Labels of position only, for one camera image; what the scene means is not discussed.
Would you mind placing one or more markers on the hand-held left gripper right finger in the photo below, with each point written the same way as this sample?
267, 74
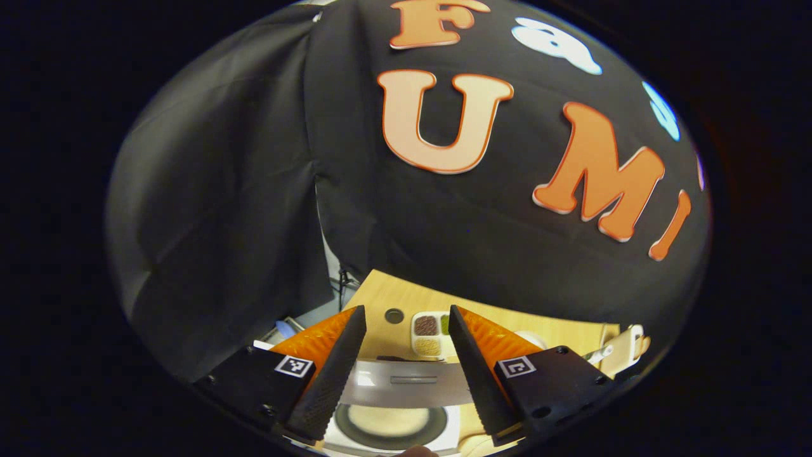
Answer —
479, 381

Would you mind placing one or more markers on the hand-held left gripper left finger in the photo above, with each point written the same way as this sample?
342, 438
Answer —
333, 381

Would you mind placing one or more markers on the white rice mass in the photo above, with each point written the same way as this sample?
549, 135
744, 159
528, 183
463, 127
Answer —
390, 420

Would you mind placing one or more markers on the white rice cooker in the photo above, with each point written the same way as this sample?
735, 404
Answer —
406, 381

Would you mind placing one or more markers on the white divided seasoning dish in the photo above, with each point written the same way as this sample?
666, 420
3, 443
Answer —
426, 335

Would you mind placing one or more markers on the blue object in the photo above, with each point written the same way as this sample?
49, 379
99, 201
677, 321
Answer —
285, 329

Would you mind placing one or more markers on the black tripod stand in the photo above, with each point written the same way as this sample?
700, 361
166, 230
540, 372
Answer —
344, 289

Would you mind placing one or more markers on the black backdrop cloth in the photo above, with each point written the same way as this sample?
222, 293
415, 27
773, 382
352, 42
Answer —
476, 241

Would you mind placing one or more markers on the white toaster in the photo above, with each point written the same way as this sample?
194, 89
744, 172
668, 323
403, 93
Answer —
625, 349

